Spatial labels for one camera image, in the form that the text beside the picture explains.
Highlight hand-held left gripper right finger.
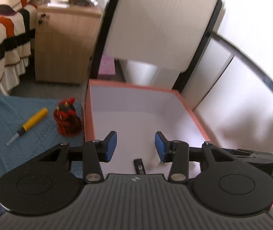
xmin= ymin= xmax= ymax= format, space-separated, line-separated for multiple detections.
xmin=154 ymin=131 xmax=244 ymax=182

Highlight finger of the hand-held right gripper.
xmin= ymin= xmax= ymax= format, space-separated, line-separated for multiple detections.
xmin=228 ymin=148 xmax=273 ymax=166

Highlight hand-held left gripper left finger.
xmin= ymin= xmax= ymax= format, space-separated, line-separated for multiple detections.
xmin=32 ymin=131 xmax=118 ymax=184

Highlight small black device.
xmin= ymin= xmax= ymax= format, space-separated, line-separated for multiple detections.
xmin=133 ymin=158 xmax=147 ymax=175

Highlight pink cardboard box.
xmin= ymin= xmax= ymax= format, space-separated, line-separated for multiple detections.
xmin=83 ymin=78 xmax=218 ymax=176

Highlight white round bin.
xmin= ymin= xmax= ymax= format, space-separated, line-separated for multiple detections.
xmin=126 ymin=61 xmax=159 ymax=86

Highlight yellow screwdriver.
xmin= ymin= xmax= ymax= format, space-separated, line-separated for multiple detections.
xmin=6 ymin=108 xmax=49 ymax=146

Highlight wooden nightstand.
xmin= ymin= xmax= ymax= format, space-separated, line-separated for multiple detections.
xmin=34 ymin=3 xmax=103 ymax=86

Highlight nightstand keys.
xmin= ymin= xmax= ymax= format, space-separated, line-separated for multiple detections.
xmin=37 ymin=13 xmax=48 ymax=27

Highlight striped bed blanket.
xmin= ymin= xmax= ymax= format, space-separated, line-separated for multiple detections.
xmin=0 ymin=3 xmax=38 ymax=97

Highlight white papers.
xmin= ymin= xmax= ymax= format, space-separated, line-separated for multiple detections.
xmin=47 ymin=0 xmax=70 ymax=7

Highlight red coiled cable bundle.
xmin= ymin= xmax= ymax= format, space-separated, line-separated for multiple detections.
xmin=53 ymin=97 xmax=83 ymax=137

